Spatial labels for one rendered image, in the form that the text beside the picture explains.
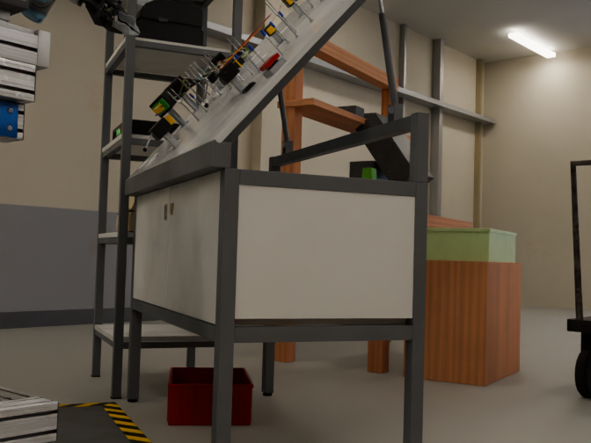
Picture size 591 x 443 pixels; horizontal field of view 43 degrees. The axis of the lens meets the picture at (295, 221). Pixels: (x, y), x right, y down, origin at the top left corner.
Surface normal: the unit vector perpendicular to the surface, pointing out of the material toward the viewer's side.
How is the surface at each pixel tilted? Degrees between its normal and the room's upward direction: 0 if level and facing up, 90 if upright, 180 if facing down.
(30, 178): 90
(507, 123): 90
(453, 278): 90
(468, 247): 90
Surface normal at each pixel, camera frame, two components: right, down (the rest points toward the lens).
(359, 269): 0.39, -0.03
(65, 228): 0.76, 0.00
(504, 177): -0.65, -0.06
